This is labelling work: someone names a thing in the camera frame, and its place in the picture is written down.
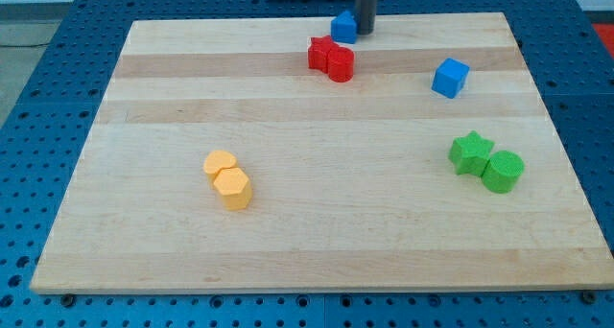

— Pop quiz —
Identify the yellow heart block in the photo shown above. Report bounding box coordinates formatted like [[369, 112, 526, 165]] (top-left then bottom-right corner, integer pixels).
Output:
[[202, 150, 238, 185]]

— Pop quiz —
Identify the green star block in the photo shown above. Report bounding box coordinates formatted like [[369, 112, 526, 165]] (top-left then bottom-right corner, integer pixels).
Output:
[[448, 130, 494, 176]]

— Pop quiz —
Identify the red cylinder block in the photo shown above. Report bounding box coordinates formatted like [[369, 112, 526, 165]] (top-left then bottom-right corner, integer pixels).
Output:
[[327, 47, 355, 82]]

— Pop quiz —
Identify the green cylinder block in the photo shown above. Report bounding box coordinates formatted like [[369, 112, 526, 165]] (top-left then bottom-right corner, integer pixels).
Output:
[[481, 151, 525, 194]]

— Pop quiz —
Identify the yellow hexagon block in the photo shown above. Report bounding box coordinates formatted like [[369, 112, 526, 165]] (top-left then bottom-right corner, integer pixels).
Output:
[[213, 167, 253, 211]]

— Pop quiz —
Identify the red star block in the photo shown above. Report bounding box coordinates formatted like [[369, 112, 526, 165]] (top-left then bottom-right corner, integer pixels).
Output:
[[308, 35, 339, 73]]

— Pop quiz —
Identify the blue cube block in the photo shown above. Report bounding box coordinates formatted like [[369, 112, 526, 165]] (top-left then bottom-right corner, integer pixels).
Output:
[[431, 58, 470, 99]]

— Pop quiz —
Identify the blue pentagon block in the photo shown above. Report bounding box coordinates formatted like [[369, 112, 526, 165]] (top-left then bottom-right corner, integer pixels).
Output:
[[330, 11, 357, 44]]

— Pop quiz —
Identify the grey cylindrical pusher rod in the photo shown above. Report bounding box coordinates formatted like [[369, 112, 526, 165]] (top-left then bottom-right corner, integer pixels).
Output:
[[354, 0, 378, 35]]

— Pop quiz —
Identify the wooden board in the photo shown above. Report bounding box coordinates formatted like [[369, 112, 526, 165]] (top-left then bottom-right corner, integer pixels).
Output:
[[31, 12, 613, 294]]

